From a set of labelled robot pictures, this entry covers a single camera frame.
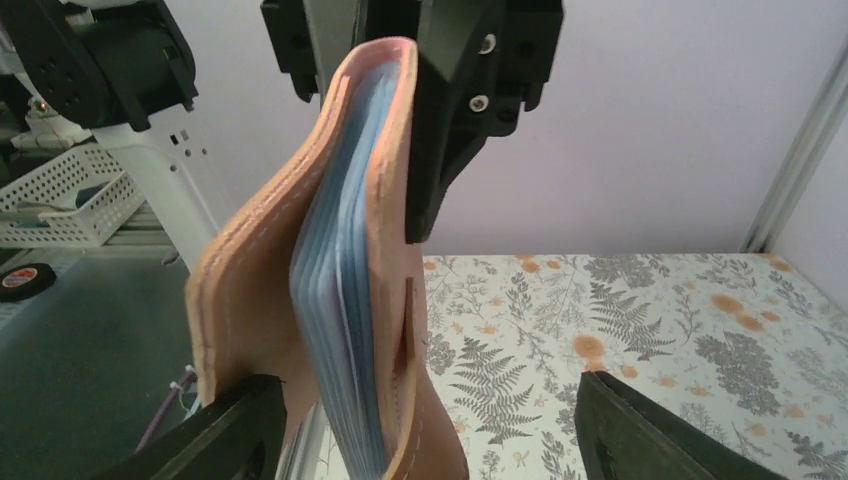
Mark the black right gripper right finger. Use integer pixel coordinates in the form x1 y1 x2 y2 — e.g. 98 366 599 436
574 371 782 480

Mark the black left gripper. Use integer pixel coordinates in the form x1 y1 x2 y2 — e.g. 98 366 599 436
260 1 565 244

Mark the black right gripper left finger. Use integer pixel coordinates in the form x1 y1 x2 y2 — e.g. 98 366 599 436
96 374 287 480

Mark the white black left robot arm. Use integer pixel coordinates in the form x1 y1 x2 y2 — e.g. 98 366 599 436
1 1 565 267

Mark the floral patterned table mat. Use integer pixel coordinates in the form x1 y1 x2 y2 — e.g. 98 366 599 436
424 254 847 479

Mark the black tape roll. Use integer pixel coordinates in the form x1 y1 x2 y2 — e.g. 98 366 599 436
1 263 57 303

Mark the white perforated plastic basket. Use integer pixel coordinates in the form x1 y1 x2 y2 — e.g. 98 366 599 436
1 143 144 249

